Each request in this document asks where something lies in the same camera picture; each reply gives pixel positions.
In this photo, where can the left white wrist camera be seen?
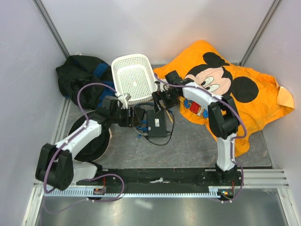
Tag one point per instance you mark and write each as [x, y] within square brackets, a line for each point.
[123, 98]

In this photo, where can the white plastic basket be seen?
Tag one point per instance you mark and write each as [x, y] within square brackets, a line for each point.
[133, 75]

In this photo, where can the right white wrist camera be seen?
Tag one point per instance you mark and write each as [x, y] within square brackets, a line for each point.
[161, 87]

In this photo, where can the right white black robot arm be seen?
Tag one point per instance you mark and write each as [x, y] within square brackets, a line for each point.
[223, 116]

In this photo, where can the black round hat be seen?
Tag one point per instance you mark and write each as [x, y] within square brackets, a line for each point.
[97, 147]

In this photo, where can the black power adapter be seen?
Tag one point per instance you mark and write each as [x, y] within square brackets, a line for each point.
[140, 113]

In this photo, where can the black blue jacket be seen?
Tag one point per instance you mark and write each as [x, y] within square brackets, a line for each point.
[79, 71]

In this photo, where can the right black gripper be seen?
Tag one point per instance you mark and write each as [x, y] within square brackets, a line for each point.
[157, 96]

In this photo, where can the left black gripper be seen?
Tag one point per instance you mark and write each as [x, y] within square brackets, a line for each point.
[132, 121]

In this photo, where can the black network switch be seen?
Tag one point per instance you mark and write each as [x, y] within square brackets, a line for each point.
[156, 124]

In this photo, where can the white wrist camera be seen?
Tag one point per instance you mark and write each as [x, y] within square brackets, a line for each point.
[161, 87]
[123, 98]

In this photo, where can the orange Mickey Mouse pillowcase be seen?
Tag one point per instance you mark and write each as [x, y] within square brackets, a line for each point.
[258, 96]

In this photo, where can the grey slotted cable duct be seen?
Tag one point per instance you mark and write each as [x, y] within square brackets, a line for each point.
[98, 193]

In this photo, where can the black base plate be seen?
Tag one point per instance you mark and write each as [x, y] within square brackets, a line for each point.
[165, 180]

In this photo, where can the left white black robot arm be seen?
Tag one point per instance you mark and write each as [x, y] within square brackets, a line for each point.
[57, 164]

